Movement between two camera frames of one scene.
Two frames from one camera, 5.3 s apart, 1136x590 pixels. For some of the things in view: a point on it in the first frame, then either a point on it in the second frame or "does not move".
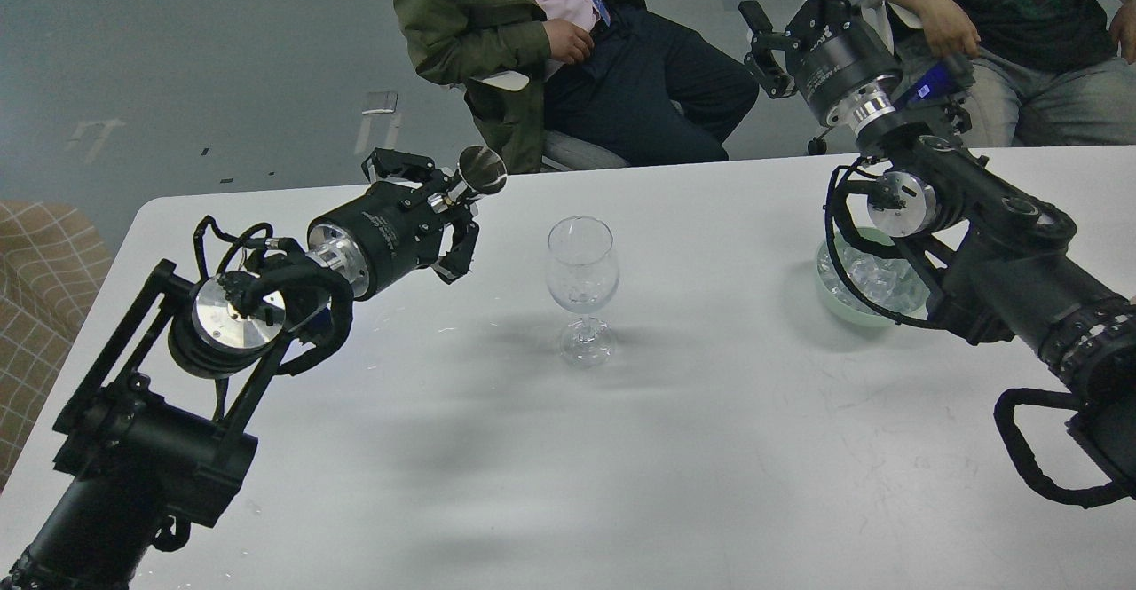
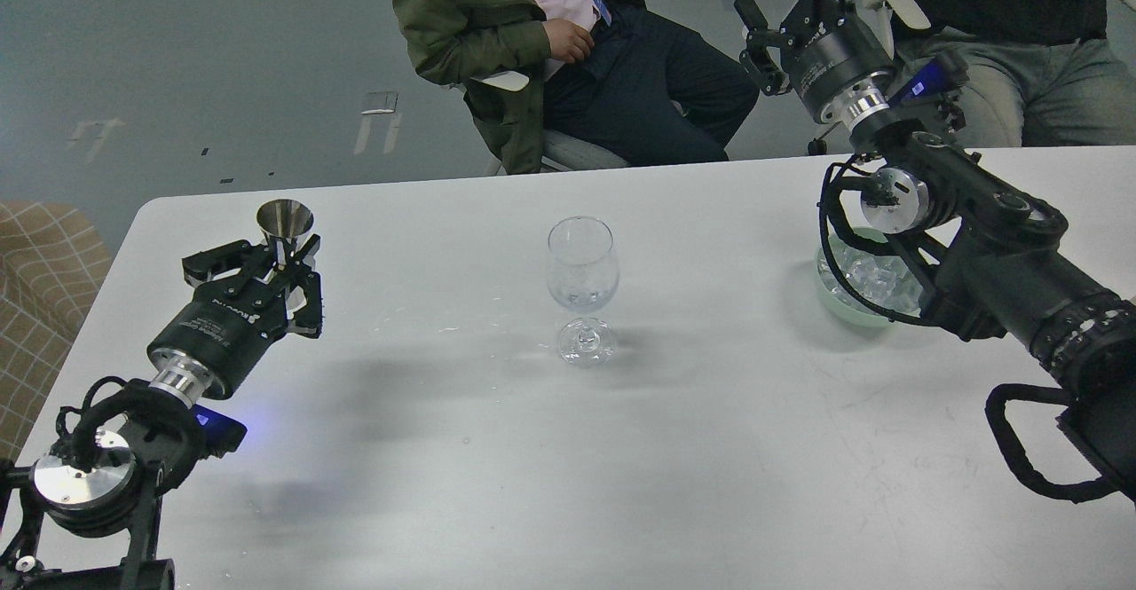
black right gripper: x=840 y=56 does not move
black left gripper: x=395 y=228 to x=228 y=328
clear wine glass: x=583 y=273 does not move
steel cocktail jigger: x=482 y=169 to x=281 y=221
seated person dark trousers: x=562 y=38 does not move
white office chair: x=564 y=150 does not move
